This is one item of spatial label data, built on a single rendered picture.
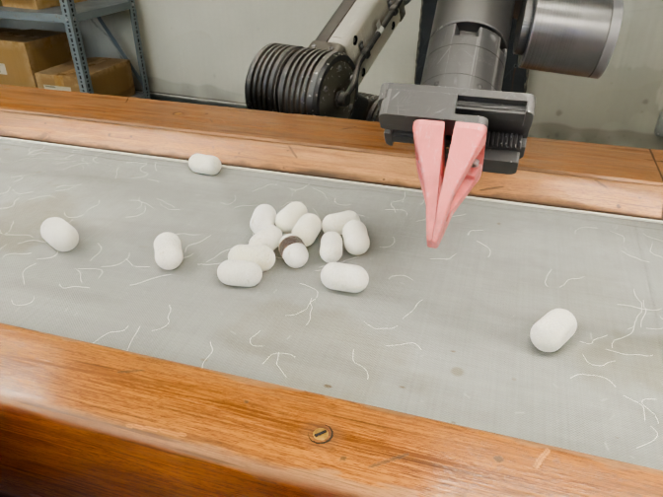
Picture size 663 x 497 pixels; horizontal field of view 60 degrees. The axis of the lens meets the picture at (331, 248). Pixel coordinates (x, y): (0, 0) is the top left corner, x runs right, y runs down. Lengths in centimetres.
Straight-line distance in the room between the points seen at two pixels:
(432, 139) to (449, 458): 20
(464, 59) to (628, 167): 25
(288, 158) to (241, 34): 223
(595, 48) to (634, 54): 202
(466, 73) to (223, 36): 249
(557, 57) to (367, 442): 30
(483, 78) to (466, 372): 19
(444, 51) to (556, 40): 8
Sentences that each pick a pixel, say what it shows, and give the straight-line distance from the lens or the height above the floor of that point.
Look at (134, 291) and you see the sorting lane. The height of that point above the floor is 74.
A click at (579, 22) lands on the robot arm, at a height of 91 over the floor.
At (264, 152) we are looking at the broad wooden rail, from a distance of 61.
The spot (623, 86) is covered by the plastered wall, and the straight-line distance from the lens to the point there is 251.
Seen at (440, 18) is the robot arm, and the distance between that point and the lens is 46.
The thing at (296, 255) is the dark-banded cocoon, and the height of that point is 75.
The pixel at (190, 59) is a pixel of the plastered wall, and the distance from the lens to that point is 300.
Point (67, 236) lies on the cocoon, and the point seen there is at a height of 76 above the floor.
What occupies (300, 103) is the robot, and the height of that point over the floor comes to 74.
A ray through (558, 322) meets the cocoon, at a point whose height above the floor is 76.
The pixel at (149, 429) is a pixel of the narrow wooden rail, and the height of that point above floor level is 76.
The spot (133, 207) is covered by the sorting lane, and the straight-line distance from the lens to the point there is 56.
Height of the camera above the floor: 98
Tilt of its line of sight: 32 degrees down
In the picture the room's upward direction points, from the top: straight up
